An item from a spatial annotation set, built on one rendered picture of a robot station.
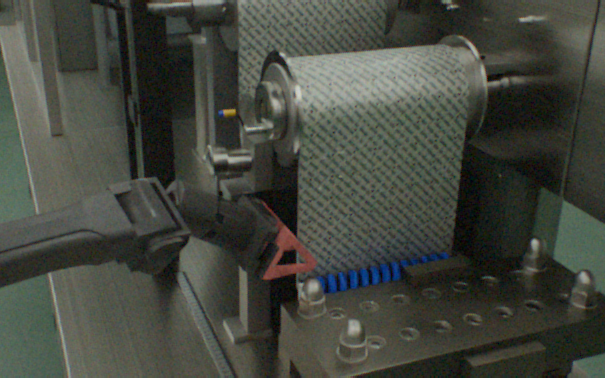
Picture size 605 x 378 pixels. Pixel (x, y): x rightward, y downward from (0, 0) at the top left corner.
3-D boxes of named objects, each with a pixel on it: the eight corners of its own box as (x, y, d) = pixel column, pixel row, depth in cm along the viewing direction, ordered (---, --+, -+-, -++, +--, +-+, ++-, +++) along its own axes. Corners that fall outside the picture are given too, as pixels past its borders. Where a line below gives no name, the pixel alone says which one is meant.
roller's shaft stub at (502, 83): (446, 100, 108) (449, 69, 106) (488, 95, 110) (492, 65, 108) (463, 109, 104) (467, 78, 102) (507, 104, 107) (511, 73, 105)
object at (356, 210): (296, 287, 101) (298, 158, 93) (448, 257, 109) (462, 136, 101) (297, 289, 100) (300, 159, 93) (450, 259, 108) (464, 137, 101)
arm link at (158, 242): (158, 246, 80) (118, 181, 82) (104, 304, 86) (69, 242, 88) (231, 229, 90) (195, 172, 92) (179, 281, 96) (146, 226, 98)
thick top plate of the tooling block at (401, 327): (280, 342, 98) (280, 302, 95) (536, 286, 112) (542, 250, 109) (330, 425, 84) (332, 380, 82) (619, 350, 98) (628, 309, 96)
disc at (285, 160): (259, 144, 105) (258, 38, 99) (262, 144, 105) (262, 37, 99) (298, 185, 93) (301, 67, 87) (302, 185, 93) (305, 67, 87)
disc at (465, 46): (420, 124, 114) (430, 25, 108) (423, 123, 114) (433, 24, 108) (477, 159, 102) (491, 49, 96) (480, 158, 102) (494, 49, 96)
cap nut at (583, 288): (559, 296, 98) (565, 265, 97) (583, 291, 100) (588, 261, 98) (579, 311, 95) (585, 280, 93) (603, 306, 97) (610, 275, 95)
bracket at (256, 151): (220, 326, 113) (214, 133, 100) (261, 318, 115) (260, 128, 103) (230, 345, 109) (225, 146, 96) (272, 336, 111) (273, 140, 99)
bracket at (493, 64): (456, 67, 107) (458, 53, 106) (491, 63, 109) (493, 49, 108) (476, 76, 102) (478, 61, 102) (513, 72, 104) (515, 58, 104)
